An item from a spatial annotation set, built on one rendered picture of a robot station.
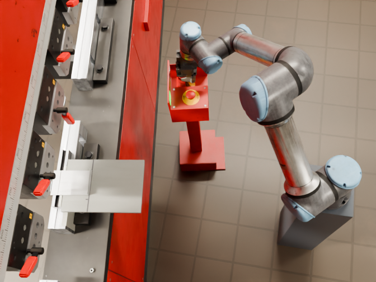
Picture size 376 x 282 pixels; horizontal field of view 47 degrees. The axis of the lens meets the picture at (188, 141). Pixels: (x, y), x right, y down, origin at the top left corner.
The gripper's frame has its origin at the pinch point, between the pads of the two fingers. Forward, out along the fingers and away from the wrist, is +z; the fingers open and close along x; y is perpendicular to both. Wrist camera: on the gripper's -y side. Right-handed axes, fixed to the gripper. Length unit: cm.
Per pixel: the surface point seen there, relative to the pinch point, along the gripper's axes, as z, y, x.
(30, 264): -51, 43, 82
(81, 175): -22, 39, 50
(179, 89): -2.5, 5.9, 6.0
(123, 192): -23, 25, 56
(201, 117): 4.9, -3.2, 15.1
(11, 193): -60, 46, 66
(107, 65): -12.5, 34.7, 0.3
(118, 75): -9.9, 30.5, 3.6
